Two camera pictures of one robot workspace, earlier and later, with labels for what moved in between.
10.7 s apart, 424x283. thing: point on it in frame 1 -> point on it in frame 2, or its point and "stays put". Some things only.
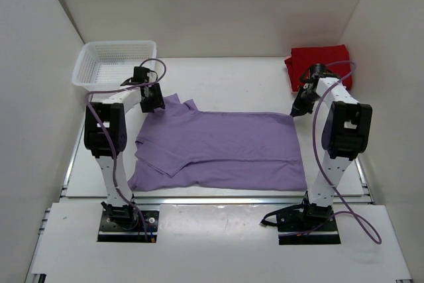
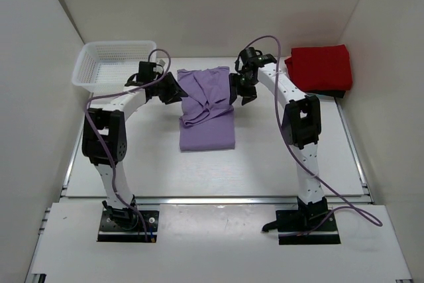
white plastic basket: (102, 65) stays put
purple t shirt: (181, 149) -> (207, 120)
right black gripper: (298, 109) -> (236, 89)
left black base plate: (128, 226) stays put
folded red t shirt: (336, 59) stays put
